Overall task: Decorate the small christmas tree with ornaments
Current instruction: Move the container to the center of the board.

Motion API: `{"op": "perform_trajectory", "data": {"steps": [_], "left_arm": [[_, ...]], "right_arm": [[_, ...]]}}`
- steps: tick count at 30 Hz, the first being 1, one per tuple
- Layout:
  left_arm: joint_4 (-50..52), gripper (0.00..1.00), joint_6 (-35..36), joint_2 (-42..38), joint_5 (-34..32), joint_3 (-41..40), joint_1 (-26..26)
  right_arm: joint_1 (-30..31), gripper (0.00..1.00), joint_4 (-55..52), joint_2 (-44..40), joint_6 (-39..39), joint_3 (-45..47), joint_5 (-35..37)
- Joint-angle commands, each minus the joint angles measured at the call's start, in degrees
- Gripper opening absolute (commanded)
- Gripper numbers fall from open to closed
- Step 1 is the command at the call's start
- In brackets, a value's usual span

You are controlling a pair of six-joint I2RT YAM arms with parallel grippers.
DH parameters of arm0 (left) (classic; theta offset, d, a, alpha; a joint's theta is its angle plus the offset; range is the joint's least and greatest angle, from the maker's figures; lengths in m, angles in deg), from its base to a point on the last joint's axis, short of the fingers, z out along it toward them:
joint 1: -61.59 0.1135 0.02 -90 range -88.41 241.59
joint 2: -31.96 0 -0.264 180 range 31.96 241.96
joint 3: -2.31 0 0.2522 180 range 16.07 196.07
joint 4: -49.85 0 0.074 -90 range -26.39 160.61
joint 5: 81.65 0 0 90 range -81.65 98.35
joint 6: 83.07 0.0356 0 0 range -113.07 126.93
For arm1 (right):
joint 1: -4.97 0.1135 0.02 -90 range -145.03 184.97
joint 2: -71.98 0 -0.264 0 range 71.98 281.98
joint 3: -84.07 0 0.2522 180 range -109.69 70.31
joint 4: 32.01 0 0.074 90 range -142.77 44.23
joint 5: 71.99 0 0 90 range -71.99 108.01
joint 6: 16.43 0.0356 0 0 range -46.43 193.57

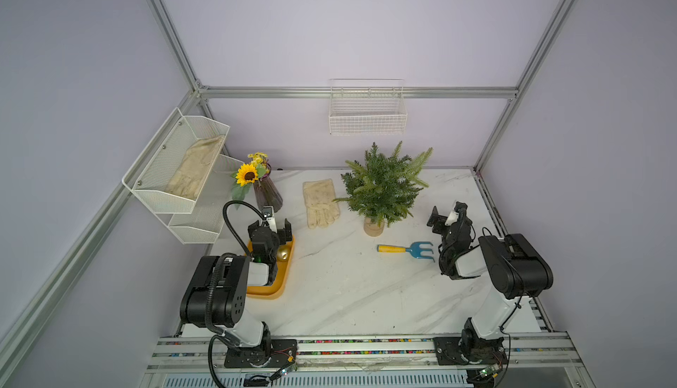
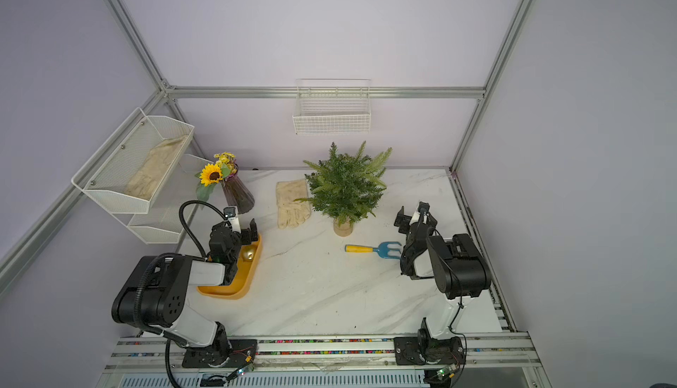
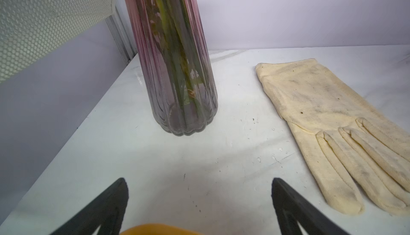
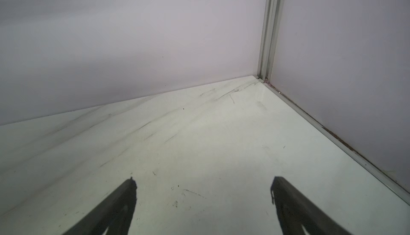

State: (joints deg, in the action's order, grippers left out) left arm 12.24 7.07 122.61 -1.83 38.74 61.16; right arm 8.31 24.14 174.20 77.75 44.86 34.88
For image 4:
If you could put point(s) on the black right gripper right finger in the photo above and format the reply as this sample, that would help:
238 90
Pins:
297 215

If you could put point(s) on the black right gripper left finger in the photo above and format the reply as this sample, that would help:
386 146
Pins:
112 216

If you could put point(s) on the aluminium frame corner post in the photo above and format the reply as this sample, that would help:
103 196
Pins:
270 31

